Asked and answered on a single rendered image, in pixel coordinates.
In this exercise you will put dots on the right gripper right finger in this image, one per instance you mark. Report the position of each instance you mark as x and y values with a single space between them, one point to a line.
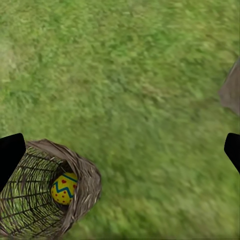
232 149

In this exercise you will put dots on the easter egg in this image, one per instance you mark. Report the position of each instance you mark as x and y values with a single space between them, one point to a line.
62 189

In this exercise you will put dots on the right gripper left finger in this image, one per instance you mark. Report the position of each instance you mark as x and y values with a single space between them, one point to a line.
12 149

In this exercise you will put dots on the wicker basket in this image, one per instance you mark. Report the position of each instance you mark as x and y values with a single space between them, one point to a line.
49 220

